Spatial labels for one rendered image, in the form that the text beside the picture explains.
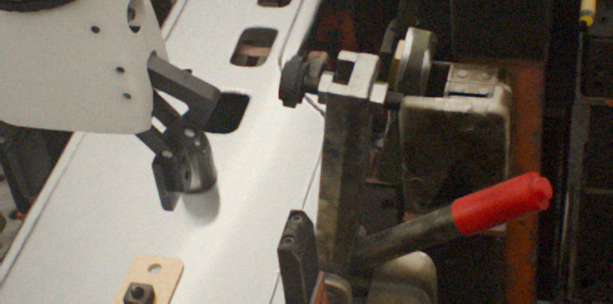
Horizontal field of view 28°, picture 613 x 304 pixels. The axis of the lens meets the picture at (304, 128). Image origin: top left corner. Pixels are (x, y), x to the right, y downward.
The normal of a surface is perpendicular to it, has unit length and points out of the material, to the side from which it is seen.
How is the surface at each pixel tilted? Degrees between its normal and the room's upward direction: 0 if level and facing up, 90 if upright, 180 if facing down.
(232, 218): 0
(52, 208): 0
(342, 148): 90
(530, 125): 90
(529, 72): 90
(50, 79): 92
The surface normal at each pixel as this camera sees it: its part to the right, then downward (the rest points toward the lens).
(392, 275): -0.10, -0.75
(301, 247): 0.82, -0.26
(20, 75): -0.28, 0.67
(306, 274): 0.97, 0.08
